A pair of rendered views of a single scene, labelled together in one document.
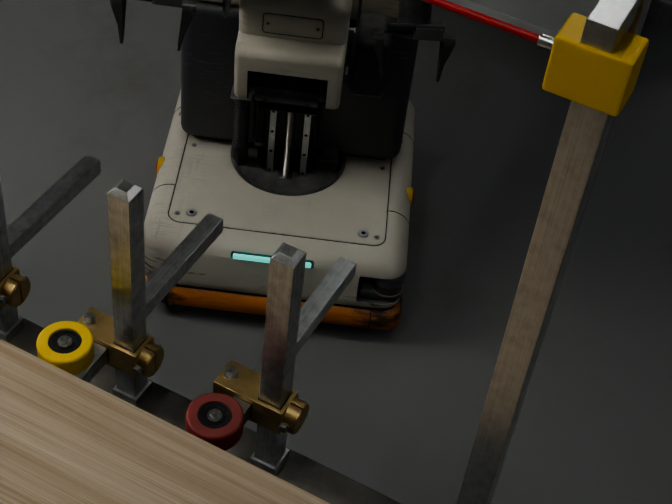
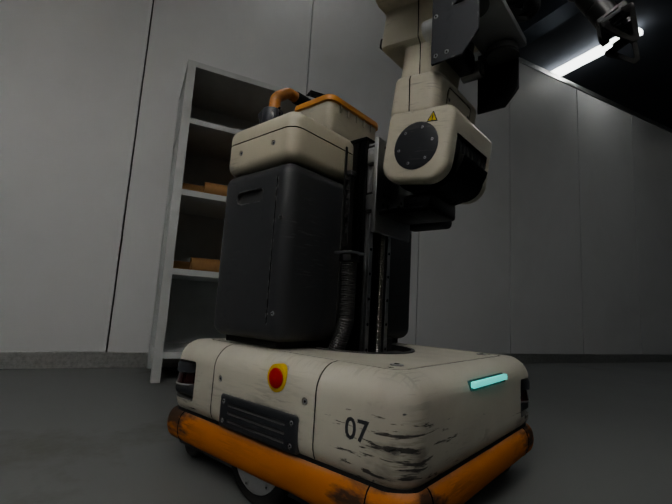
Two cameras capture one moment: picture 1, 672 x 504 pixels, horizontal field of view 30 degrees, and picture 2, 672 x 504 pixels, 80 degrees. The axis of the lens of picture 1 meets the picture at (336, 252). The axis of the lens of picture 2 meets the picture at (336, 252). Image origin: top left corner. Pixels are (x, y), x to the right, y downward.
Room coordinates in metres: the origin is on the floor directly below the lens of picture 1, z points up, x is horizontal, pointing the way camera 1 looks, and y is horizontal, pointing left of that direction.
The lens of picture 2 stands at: (1.69, 0.97, 0.37)
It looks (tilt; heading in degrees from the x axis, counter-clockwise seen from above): 8 degrees up; 311
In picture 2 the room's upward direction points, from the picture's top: 3 degrees clockwise
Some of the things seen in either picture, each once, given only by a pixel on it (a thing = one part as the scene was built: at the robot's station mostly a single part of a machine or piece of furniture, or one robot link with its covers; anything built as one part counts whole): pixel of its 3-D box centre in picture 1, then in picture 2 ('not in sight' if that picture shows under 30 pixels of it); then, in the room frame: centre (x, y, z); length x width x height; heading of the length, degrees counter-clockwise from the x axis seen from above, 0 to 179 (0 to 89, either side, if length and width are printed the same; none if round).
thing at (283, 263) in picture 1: (277, 370); not in sight; (1.13, 0.06, 0.92); 0.04 x 0.04 x 0.48; 68
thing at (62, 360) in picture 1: (66, 364); not in sight; (1.14, 0.37, 0.85); 0.08 x 0.08 x 0.11
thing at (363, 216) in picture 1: (285, 192); (355, 397); (2.33, 0.15, 0.16); 0.67 x 0.64 x 0.25; 1
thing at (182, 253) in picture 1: (143, 302); not in sight; (1.33, 0.29, 0.80); 0.43 x 0.03 x 0.04; 158
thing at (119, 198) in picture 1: (129, 306); not in sight; (1.22, 0.29, 0.91); 0.04 x 0.04 x 0.48; 68
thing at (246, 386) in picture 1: (260, 400); not in sight; (1.14, 0.08, 0.84); 0.14 x 0.06 x 0.05; 68
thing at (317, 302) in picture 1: (282, 353); not in sight; (1.23, 0.06, 0.84); 0.43 x 0.03 x 0.04; 158
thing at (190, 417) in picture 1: (213, 437); not in sight; (1.05, 0.14, 0.85); 0.08 x 0.08 x 0.11
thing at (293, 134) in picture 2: (301, 31); (336, 230); (2.42, 0.15, 0.59); 0.55 x 0.34 x 0.83; 91
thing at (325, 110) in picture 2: not in sight; (336, 135); (2.44, 0.15, 0.87); 0.23 x 0.15 x 0.11; 91
